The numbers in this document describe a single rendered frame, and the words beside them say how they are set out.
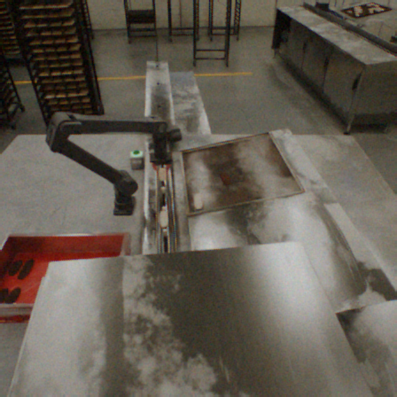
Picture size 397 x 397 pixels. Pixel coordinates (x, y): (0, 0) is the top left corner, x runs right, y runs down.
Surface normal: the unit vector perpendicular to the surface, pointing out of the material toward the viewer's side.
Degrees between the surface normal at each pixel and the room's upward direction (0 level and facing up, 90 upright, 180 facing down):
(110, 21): 90
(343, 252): 10
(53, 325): 0
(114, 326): 0
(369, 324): 0
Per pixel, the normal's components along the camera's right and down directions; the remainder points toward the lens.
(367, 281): -0.17, -0.74
